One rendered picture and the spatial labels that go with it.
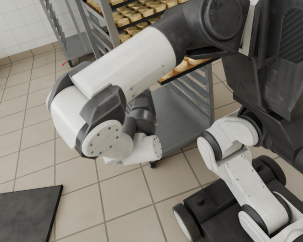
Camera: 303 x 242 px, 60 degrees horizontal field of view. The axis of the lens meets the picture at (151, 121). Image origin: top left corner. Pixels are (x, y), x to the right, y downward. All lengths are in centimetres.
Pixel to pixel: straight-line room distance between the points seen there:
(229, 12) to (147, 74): 17
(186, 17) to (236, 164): 81
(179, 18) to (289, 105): 30
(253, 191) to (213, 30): 84
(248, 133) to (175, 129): 101
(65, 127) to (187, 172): 132
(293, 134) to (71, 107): 54
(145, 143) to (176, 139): 106
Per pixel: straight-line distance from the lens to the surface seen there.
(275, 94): 64
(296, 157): 78
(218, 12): 48
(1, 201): 211
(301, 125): 77
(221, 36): 48
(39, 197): 195
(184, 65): 97
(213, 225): 134
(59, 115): 47
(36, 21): 386
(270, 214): 118
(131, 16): 125
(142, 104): 77
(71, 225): 174
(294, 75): 58
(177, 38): 48
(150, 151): 65
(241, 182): 118
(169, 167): 176
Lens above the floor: 137
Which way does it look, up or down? 41 degrees down
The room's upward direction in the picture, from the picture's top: 15 degrees counter-clockwise
